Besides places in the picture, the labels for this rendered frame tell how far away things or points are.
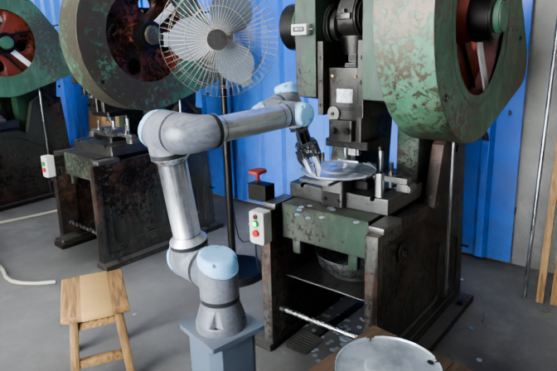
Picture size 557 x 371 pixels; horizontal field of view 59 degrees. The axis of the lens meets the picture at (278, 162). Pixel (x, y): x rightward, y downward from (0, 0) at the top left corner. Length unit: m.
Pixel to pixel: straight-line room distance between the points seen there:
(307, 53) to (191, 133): 0.78
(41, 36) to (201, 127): 3.31
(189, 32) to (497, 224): 1.99
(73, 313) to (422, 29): 1.53
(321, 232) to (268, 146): 1.95
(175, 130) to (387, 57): 0.63
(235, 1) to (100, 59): 0.76
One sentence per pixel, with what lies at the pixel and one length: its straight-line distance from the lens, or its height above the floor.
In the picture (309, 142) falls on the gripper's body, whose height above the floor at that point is 0.93.
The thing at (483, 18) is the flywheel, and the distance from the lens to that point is 1.71.
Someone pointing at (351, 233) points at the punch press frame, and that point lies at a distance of 1.84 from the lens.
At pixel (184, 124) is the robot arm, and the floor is 1.07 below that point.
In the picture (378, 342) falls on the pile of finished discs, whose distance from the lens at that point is 1.60.
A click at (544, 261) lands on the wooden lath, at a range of 2.75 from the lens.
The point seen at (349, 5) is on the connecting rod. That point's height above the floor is 1.39.
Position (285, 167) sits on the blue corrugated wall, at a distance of 3.72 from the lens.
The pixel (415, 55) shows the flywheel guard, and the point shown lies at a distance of 1.44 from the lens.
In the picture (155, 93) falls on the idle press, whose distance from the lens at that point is 2.90.
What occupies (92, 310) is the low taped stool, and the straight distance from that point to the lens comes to 2.01.
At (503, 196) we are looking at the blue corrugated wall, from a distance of 3.04.
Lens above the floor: 1.26
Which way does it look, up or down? 13 degrees down
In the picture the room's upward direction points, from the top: 2 degrees counter-clockwise
